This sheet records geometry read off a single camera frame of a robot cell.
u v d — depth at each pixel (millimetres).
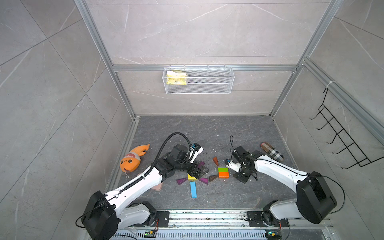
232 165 793
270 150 954
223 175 856
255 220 720
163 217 732
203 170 704
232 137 1072
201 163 927
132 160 857
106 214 383
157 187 814
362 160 581
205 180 852
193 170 659
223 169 882
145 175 502
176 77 875
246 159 624
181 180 853
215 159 927
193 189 818
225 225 729
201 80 1009
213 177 857
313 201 418
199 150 696
